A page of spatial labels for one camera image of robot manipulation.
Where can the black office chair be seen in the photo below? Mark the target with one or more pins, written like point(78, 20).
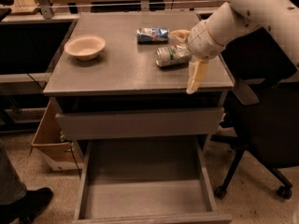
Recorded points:
point(262, 108)

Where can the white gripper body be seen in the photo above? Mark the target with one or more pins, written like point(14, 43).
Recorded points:
point(202, 42)

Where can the open cardboard box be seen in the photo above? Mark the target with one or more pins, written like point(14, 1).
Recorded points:
point(58, 153)

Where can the white ceramic bowl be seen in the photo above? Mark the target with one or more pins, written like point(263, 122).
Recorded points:
point(85, 47)

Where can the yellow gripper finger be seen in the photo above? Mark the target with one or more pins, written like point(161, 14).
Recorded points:
point(197, 71)
point(179, 36)

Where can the green silver 7up can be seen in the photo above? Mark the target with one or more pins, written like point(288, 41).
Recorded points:
point(171, 55)

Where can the grey trouser leg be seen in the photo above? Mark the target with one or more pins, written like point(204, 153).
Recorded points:
point(11, 188)

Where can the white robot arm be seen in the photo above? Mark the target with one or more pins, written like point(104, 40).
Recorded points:
point(236, 18)

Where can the closed grey top drawer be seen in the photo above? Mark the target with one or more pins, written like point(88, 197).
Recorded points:
point(141, 123)

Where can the grey drawer cabinet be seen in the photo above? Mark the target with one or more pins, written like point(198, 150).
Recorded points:
point(125, 76)

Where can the black shoe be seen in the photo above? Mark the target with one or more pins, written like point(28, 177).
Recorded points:
point(27, 208)

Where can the blue silver soda can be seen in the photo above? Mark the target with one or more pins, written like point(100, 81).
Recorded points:
point(152, 35)

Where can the open grey middle drawer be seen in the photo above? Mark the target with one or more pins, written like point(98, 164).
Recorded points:
point(146, 181)

